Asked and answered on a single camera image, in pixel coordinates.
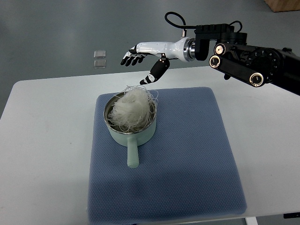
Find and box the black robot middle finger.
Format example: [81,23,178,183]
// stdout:
[131,54,138,66]

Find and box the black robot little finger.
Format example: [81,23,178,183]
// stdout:
[120,52,132,66]

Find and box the cardboard box corner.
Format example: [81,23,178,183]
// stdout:
[265,0,300,12]

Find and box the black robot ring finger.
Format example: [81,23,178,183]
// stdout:
[125,53,137,67]

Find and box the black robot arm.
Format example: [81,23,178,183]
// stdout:
[121,24,300,95]

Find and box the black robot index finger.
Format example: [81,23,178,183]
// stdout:
[137,54,147,63]

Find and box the white table leg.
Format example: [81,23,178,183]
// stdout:
[245,217,258,225]

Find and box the mint green steel pot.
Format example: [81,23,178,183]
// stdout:
[103,92,157,168]

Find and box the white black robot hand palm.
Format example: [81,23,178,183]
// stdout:
[133,37,195,62]

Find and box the blue mesh mat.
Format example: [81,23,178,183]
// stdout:
[88,87,247,225]

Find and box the upper metal floor plate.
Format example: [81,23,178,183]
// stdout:
[94,50,106,59]

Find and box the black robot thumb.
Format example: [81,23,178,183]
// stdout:
[140,59,170,85]

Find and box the white vermicelli bundle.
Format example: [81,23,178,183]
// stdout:
[108,85,158,133]

